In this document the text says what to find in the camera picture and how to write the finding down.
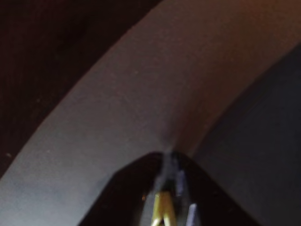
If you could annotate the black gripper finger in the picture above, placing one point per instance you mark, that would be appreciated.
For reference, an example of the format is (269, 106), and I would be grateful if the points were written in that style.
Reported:
(211, 202)
(122, 195)

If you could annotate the grey mat with WOWROBO print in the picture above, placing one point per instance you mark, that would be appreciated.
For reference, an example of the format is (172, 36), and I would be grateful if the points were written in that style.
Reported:
(152, 82)

